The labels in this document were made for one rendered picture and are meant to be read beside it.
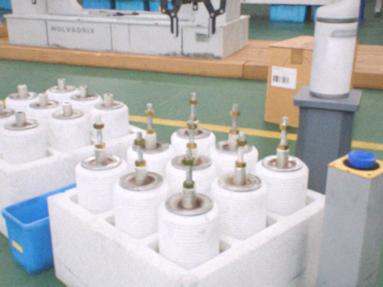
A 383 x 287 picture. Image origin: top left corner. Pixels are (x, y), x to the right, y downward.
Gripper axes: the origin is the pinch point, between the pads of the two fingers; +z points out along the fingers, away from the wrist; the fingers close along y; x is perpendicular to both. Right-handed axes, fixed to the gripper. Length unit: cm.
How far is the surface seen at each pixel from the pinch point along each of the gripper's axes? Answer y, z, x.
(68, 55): 95, 41, -193
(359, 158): -27.6, 14.2, 31.2
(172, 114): 19, 47, -97
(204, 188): -4.1, 25.2, 20.3
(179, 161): 0.9, 21.8, 16.5
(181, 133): 2.4, 21.6, 0.8
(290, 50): -27, 18, -87
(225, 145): -7.2, 21.8, 6.7
